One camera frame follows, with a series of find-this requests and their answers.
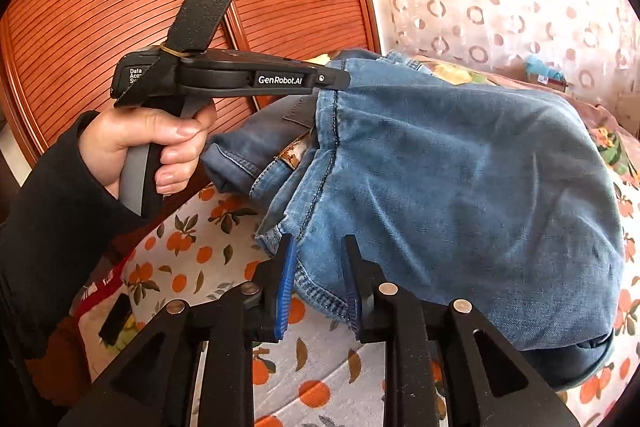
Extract person's left hand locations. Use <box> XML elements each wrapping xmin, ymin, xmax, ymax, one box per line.
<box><xmin>77</xmin><ymin>99</ymin><xmax>219</xmax><ymax>201</ymax></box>

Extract orange fruit print bed sheet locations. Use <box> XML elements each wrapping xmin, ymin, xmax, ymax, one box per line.
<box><xmin>120</xmin><ymin>172</ymin><xmax>640</xmax><ymax>427</ymax></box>

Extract black phone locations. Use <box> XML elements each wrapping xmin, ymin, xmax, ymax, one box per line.
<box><xmin>97</xmin><ymin>292</ymin><xmax>134</xmax><ymax>349</ymax></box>

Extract person's left forearm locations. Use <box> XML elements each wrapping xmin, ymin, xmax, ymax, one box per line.
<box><xmin>0</xmin><ymin>111</ymin><xmax>148</xmax><ymax>360</ymax></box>

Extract folded dark blue jeans pants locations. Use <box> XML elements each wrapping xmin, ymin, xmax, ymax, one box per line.
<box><xmin>202</xmin><ymin>94</ymin><xmax>617</xmax><ymax>391</ymax></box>

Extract light blue jeans pants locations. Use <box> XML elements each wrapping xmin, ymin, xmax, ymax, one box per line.
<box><xmin>254</xmin><ymin>51</ymin><xmax>627</xmax><ymax>354</ymax></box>

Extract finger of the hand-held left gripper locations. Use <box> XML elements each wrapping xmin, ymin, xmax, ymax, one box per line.
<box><xmin>310</xmin><ymin>62</ymin><xmax>352</xmax><ymax>94</ymax></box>

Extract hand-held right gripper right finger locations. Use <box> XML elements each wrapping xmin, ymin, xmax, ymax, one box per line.
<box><xmin>342</xmin><ymin>235</ymin><xmax>581</xmax><ymax>427</ymax></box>

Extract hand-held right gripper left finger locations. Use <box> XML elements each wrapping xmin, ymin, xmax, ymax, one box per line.
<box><xmin>60</xmin><ymin>234</ymin><xmax>299</xmax><ymax>427</ymax></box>

